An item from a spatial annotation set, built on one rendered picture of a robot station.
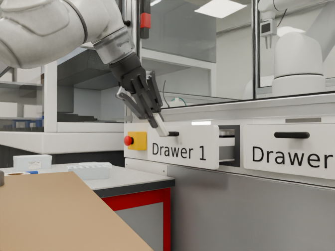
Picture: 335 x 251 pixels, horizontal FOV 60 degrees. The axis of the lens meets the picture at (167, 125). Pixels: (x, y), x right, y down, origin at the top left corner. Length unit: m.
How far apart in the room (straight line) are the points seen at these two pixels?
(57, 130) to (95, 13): 0.91
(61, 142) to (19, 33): 0.97
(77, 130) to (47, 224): 1.35
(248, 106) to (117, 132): 1.00
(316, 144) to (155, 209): 0.52
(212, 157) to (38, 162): 0.76
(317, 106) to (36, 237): 0.61
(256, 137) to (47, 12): 0.53
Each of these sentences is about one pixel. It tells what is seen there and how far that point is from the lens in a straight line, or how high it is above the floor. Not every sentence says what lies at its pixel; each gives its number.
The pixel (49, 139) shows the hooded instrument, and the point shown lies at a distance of 1.49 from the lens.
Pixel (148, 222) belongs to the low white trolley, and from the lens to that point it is 0.95.
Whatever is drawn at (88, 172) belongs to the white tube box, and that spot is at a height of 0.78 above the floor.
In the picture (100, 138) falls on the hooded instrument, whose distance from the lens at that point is 1.58.
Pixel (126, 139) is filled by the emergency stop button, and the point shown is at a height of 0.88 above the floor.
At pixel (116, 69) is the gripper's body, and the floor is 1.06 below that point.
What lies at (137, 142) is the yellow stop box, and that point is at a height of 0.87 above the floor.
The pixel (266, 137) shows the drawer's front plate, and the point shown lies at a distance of 0.73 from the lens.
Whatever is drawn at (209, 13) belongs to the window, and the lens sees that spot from 0.96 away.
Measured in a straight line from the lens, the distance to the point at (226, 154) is 0.78.
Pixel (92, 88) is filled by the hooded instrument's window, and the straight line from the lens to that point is 1.60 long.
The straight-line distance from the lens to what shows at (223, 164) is 0.83.
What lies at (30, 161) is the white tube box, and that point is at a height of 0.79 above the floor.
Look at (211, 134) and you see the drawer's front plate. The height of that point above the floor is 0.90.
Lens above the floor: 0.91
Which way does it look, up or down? 1 degrees up
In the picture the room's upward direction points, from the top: straight up
